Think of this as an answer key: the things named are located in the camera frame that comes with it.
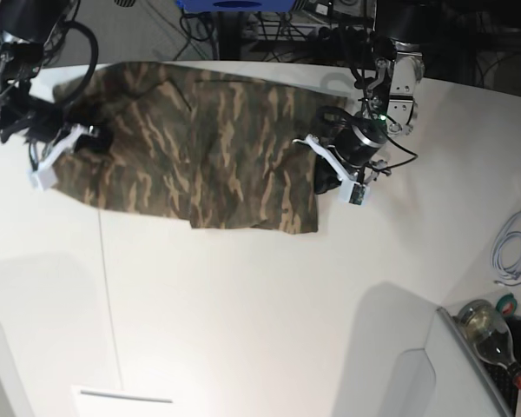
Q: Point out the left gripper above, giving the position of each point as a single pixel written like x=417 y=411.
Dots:
x=356 y=146

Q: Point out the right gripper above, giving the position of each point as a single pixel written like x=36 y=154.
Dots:
x=43 y=121

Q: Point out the camouflage t-shirt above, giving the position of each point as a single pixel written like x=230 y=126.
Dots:
x=211 y=148

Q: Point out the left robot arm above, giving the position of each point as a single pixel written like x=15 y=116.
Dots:
x=386 y=61

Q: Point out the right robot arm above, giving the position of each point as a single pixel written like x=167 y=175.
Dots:
x=26 y=27

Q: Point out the blue box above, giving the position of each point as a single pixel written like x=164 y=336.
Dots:
x=197 y=6

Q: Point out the clear glass bottle red cap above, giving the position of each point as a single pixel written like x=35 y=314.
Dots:
x=479 y=322

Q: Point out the green tape roll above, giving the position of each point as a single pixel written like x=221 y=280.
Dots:
x=507 y=305

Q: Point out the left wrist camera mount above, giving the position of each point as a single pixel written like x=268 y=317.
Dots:
x=354 y=182

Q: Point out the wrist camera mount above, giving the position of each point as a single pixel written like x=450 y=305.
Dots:
x=354 y=182
x=42 y=175

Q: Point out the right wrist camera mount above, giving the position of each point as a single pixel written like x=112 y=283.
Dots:
x=42 y=175

